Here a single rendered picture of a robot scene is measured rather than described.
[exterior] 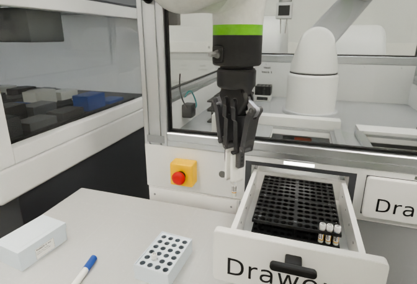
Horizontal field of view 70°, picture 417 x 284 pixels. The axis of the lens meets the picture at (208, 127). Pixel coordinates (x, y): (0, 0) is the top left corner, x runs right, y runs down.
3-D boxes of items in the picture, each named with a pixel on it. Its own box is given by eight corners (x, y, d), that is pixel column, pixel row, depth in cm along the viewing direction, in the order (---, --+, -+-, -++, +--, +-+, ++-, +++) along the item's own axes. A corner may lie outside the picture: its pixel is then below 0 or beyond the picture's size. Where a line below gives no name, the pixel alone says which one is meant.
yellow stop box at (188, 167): (192, 189, 88) (191, 166, 86) (169, 185, 90) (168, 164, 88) (197, 181, 93) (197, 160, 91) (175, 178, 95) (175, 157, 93)
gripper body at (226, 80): (207, 66, 58) (207, 112, 61) (235, 69, 52) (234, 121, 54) (237, 64, 62) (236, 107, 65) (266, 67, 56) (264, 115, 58)
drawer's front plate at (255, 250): (378, 318, 50) (390, 264, 47) (212, 278, 58) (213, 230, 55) (376, 309, 52) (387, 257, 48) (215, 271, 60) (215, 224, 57)
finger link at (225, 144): (226, 98, 58) (222, 96, 59) (223, 150, 62) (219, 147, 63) (241, 95, 60) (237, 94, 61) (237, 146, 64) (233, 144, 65)
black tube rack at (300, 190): (337, 261, 60) (341, 234, 58) (250, 244, 65) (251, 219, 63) (329, 204, 80) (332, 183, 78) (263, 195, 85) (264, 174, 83)
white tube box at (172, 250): (168, 289, 63) (167, 275, 62) (134, 278, 66) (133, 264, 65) (192, 251, 74) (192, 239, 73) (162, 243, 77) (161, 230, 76)
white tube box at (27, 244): (22, 272, 67) (17, 253, 66) (-3, 260, 71) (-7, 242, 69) (68, 239, 78) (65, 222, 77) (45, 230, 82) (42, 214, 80)
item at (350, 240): (367, 300, 52) (372, 271, 50) (223, 267, 59) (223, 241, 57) (341, 191, 88) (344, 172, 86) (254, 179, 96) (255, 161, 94)
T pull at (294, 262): (316, 281, 47) (317, 274, 47) (269, 270, 50) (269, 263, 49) (316, 265, 51) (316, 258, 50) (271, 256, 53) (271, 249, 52)
